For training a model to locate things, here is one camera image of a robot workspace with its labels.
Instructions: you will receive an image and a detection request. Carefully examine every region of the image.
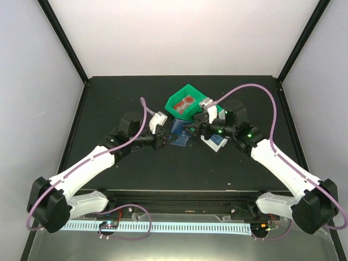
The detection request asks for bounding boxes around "blue leather card holder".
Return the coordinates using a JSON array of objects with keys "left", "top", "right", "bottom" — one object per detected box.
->
[{"left": 171, "top": 119, "right": 191, "bottom": 147}]

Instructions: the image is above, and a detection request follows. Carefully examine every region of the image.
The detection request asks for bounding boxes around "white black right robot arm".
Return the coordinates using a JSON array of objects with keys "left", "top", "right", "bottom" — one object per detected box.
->
[{"left": 184, "top": 100, "right": 339, "bottom": 234}]

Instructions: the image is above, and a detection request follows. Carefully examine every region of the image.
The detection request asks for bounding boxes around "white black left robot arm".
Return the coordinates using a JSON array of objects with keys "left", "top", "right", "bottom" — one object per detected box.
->
[{"left": 27, "top": 111, "right": 177, "bottom": 233}]

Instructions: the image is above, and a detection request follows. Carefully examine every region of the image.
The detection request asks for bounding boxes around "blue card stack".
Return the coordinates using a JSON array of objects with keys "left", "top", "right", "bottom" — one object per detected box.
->
[{"left": 210, "top": 135, "right": 224, "bottom": 145}]

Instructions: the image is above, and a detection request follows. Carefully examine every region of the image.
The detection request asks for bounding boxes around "red white card stack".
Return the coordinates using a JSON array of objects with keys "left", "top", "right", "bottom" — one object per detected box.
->
[{"left": 173, "top": 95, "right": 195, "bottom": 115}]

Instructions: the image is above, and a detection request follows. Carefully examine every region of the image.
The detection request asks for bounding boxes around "clear plastic bin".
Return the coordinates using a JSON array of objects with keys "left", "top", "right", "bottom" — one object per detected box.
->
[{"left": 201, "top": 134, "right": 228, "bottom": 152}]

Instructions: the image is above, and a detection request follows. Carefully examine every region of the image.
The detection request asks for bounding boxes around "green plastic bin middle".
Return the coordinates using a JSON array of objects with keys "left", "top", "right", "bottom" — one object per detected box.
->
[{"left": 207, "top": 105, "right": 225, "bottom": 119}]

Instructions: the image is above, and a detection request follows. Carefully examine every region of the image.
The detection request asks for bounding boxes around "green plastic bin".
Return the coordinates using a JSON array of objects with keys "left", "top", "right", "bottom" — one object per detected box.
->
[
  {"left": 207, "top": 105, "right": 225, "bottom": 119},
  {"left": 165, "top": 84, "right": 207, "bottom": 121}
]

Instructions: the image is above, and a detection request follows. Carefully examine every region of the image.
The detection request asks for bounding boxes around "green plastic bin left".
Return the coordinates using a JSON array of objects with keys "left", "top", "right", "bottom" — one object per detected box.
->
[{"left": 165, "top": 84, "right": 207, "bottom": 121}]

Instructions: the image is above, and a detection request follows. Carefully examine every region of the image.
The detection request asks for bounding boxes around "small circuit board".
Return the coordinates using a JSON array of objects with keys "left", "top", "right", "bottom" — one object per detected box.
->
[{"left": 99, "top": 221, "right": 119, "bottom": 229}]

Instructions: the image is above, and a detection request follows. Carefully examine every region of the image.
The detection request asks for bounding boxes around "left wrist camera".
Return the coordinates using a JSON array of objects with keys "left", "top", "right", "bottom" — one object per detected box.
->
[{"left": 149, "top": 111, "right": 167, "bottom": 134}]

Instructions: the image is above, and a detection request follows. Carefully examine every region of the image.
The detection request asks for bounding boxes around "black aluminium frame rail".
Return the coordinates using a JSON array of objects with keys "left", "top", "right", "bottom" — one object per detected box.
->
[{"left": 40, "top": 190, "right": 330, "bottom": 215}]

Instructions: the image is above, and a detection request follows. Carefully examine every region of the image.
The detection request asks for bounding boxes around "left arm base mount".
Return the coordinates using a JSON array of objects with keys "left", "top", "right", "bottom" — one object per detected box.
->
[{"left": 91, "top": 200, "right": 135, "bottom": 220}]

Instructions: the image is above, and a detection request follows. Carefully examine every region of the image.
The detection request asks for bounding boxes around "white slotted cable duct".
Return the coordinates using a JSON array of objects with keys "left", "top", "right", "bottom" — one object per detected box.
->
[{"left": 61, "top": 220, "right": 251, "bottom": 235}]

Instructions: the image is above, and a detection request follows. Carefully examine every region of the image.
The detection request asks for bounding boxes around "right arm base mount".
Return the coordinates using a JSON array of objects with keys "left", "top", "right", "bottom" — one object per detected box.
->
[{"left": 229, "top": 201, "right": 272, "bottom": 222}]

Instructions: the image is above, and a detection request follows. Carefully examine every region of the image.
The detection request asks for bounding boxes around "right frame post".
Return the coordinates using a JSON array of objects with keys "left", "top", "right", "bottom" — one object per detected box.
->
[{"left": 277, "top": 0, "right": 331, "bottom": 84}]

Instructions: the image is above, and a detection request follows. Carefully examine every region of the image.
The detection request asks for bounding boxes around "frame post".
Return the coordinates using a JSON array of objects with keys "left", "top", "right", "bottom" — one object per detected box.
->
[
  {"left": 277, "top": 0, "right": 331, "bottom": 84},
  {"left": 37, "top": 0, "right": 89, "bottom": 84}
]

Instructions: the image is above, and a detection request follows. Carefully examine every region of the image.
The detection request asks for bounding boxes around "left frame post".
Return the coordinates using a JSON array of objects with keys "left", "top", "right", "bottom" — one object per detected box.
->
[{"left": 37, "top": 0, "right": 89, "bottom": 84}]

